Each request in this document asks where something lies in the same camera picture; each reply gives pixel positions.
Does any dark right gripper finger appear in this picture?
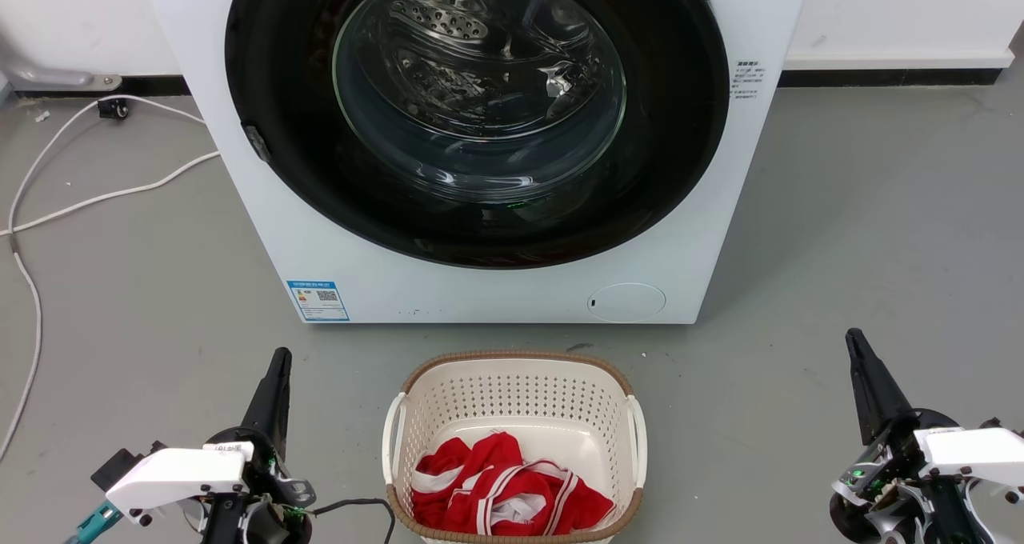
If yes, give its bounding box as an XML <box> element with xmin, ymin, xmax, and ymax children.
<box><xmin>854</xmin><ymin>328</ymin><xmax>914</xmax><ymax>431</ymax></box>
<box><xmin>846</xmin><ymin>328</ymin><xmax>890</xmax><ymax>446</ymax></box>

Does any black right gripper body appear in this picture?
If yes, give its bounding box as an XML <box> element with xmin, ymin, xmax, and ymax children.
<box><xmin>830</xmin><ymin>412</ymin><xmax>993</xmax><ymax>544</ymax></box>

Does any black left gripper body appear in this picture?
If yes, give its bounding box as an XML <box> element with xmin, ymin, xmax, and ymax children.
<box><xmin>204</xmin><ymin>429</ymin><xmax>314</xmax><ymax>544</ymax></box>

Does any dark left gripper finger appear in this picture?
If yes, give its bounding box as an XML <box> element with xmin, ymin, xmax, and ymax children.
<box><xmin>240</xmin><ymin>348</ymin><xmax>283</xmax><ymax>453</ymax></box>
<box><xmin>264</xmin><ymin>349</ymin><xmax>292</xmax><ymax>458</ymax></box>

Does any black round glass washer door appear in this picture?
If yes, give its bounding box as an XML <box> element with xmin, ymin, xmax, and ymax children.
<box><xmin>225</xmin><ymin>0</ymin><xmax>730</xmax><ymax>270</ymax></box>

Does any white front-load washing machine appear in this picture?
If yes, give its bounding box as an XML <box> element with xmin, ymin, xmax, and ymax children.
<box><xmin>134</xmin><ymin>0</ymin><xmax>815</xmax><ymax>325</ymax></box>

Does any blue energy label sticker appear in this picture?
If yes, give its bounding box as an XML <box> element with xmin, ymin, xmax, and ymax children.
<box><xmin>286</xmin><ymin>280</ymin><xmax>350</xmax><ymax>322</ymax></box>

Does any cream plastic laundry basket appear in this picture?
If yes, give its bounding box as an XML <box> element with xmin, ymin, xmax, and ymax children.
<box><xmin>382</xmin><ymin>350</ymin><xmax>647</xmax><ymax>544</ymax></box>

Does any red and white garment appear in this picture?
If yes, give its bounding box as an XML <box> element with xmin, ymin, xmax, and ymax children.
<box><xmin>410</xmin><ymin>432</ymin><xmax>617</xmax><ymax>537</ymax></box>

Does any round white filter cover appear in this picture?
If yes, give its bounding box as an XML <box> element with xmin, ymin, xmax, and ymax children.
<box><xmin>587</xmin><ymin>282</ymin><xmax>667</xmax><ymax>323</ymax></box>

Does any steel perforated washer drum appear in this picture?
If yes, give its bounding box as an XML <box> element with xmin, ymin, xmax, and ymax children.
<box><xmin>376</xmin><ymin>0</ymin><xmax>597</xmax><ymax>141</ymax></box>

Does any teal cable connector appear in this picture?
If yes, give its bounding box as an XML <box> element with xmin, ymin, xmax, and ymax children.
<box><xmin>64</xmin><ymin>500</ymin><xmax>125</xmax><ymax>544</ymax></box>

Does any white power cable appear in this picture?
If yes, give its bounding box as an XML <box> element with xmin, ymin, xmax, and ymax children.
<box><xmin>0</xmin><ymin>150</ymin><xmax>221</xmax><ymax>237</ymax></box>
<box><xmin>0</xmin><ymin>94</ymin><xmax>207</xmax><ymax>461</ymax></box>

